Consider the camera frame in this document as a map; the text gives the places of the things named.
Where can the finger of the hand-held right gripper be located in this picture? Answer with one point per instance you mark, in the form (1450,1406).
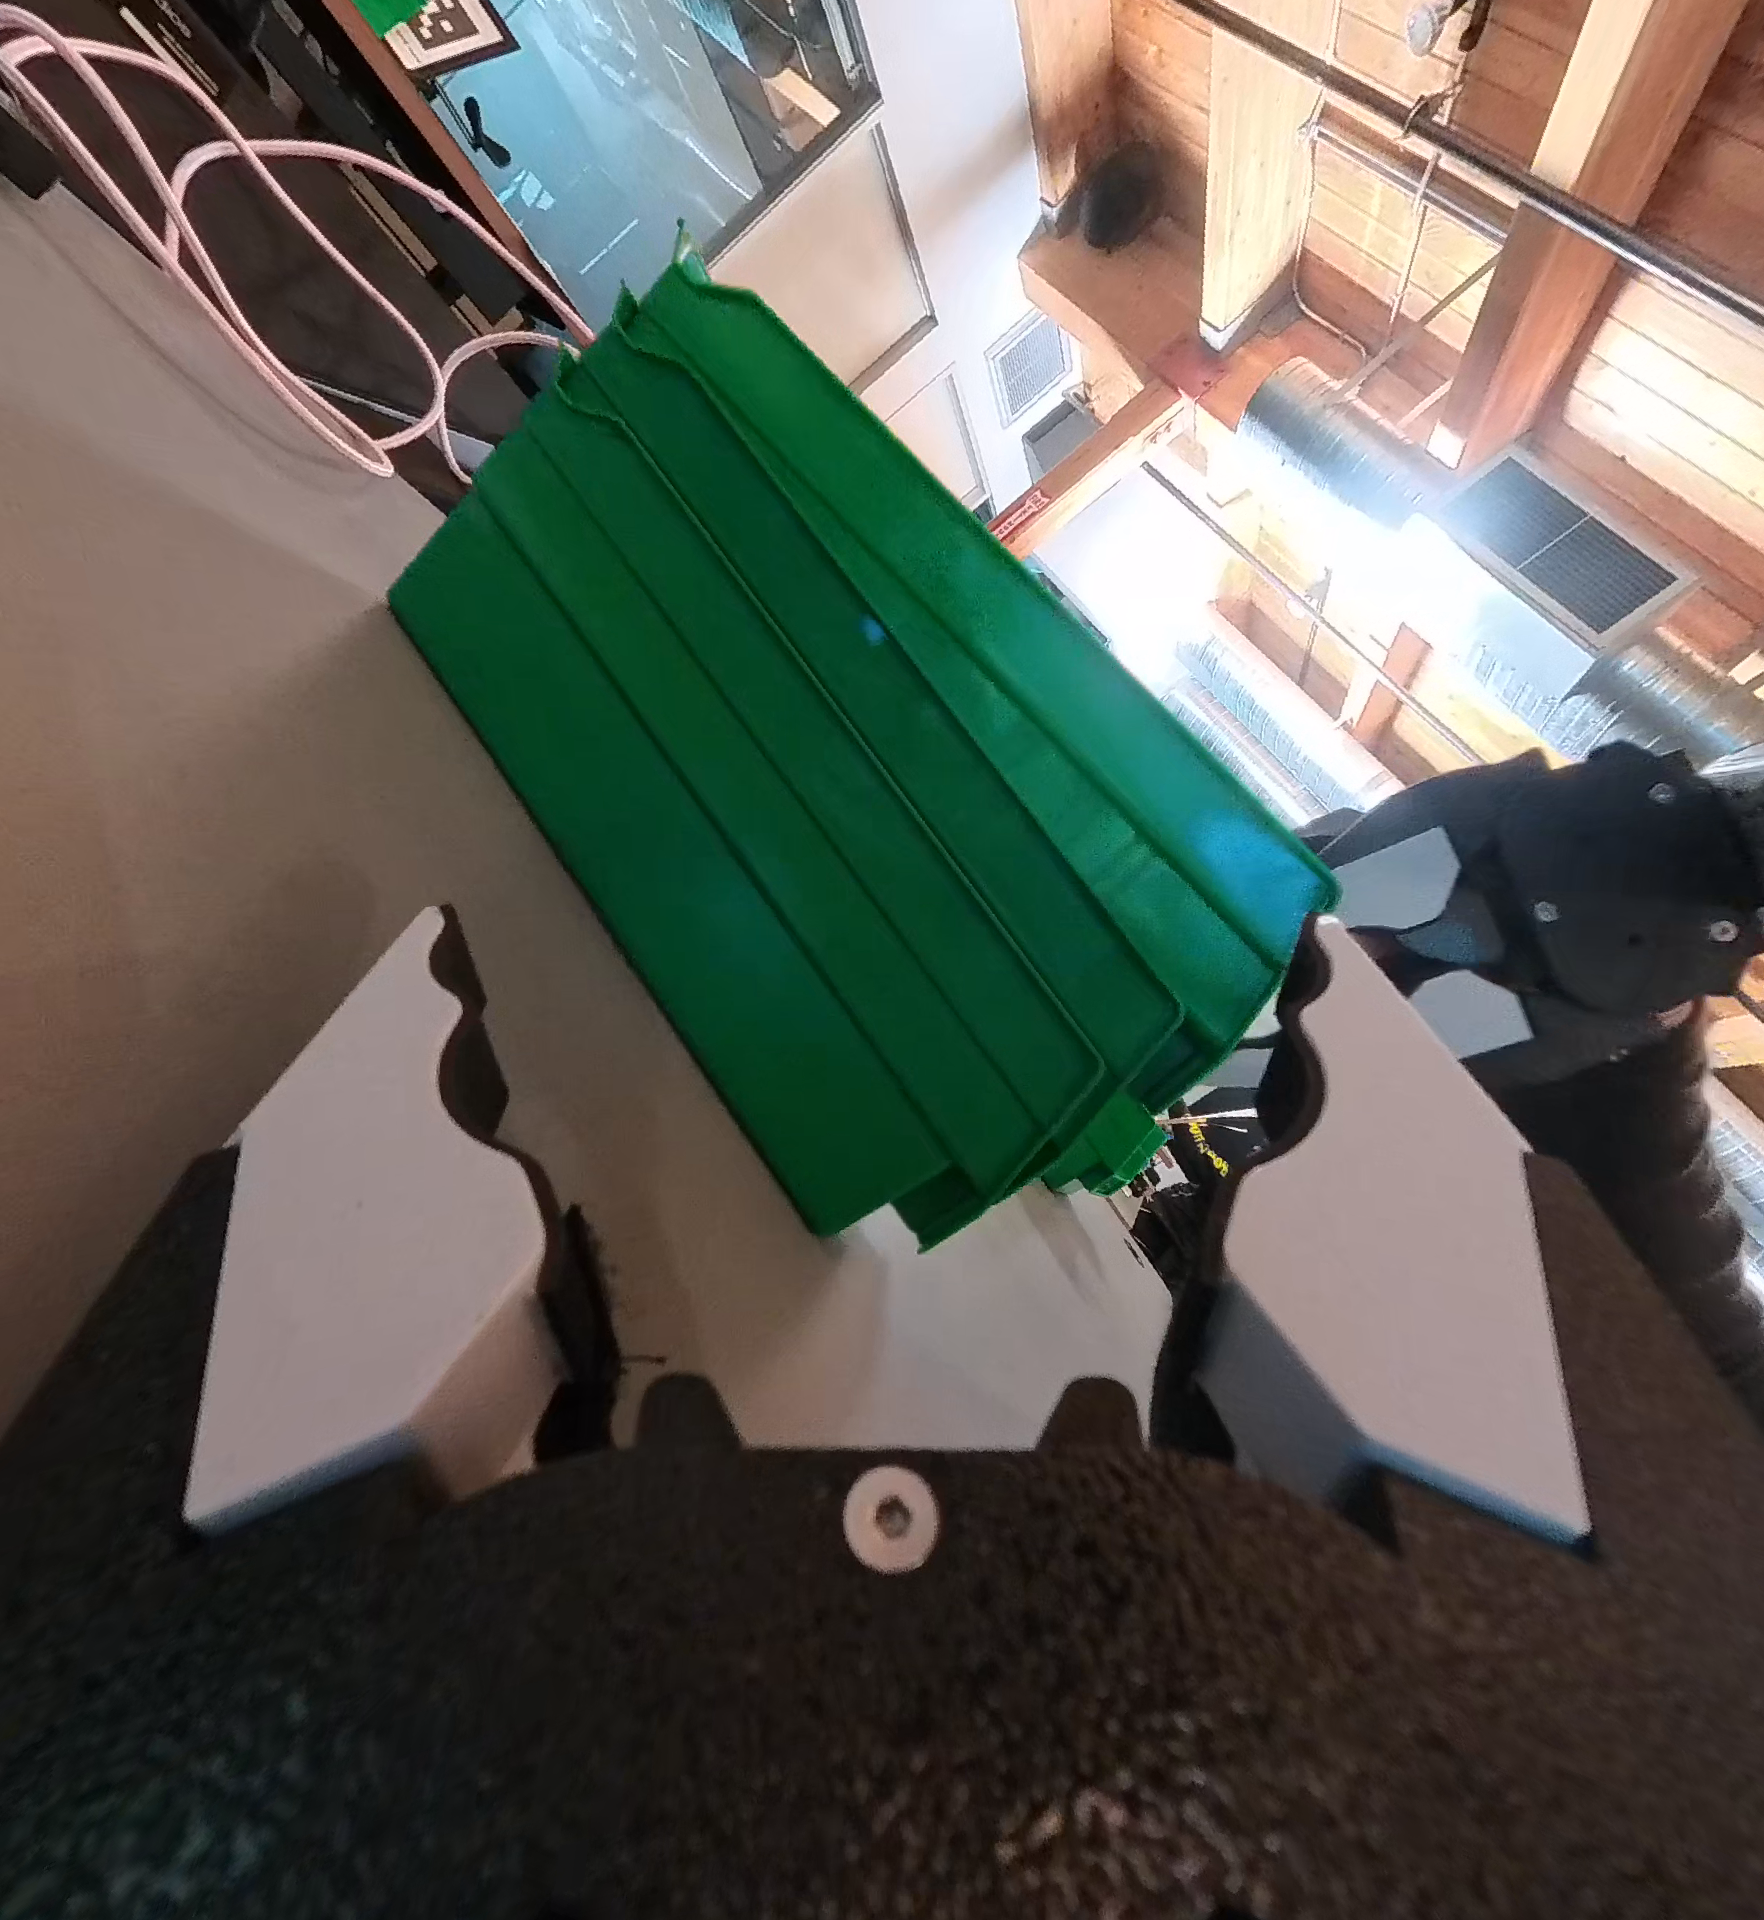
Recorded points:
(1400,886)
(1477,1006)

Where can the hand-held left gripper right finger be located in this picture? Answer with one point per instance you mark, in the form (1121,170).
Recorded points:
(1407,1291)

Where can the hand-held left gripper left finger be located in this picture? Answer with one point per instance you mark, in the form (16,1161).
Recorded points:
(359,1291)

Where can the green plastic bin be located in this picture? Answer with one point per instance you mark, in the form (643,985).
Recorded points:
(764,782)

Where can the long red sign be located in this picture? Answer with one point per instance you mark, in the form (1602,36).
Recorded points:
(1018,512)

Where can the white door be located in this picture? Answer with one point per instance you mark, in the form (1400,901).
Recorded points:
(829,255)
(935,430)

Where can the long wooden-edged desk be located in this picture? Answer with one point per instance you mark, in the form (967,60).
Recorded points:
(431,165)

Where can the framed fiducial tag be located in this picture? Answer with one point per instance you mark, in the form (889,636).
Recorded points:
(446,22)

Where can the dark duct grille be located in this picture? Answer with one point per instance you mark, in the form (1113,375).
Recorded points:
(1558,540)

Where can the wooden post with red signs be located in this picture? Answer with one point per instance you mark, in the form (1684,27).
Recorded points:
(1108,450)

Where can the white wall vent grille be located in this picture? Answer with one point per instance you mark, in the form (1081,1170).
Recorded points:
(1028,362)

